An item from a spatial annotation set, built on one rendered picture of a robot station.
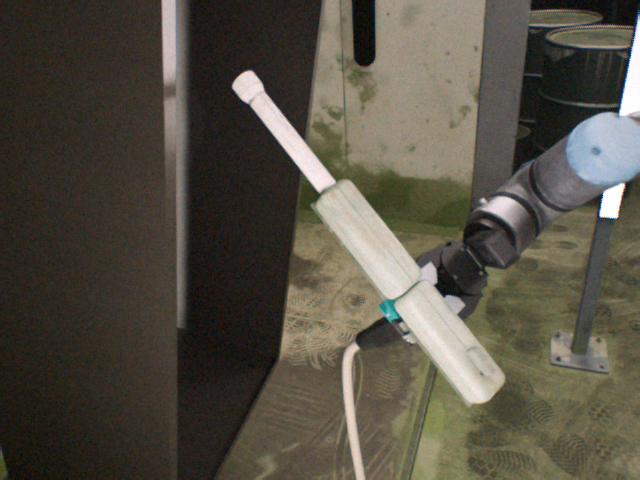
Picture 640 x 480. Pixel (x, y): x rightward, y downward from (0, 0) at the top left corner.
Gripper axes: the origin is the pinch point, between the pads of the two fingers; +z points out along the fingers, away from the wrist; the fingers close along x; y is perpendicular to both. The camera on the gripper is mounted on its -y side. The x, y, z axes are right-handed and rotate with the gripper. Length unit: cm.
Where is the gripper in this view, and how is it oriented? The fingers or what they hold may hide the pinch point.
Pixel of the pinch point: (407, 320)
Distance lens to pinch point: 72.1
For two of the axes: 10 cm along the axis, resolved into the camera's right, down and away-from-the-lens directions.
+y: -3.4, 3.1, 8.9
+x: -6.2, -7.8, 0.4
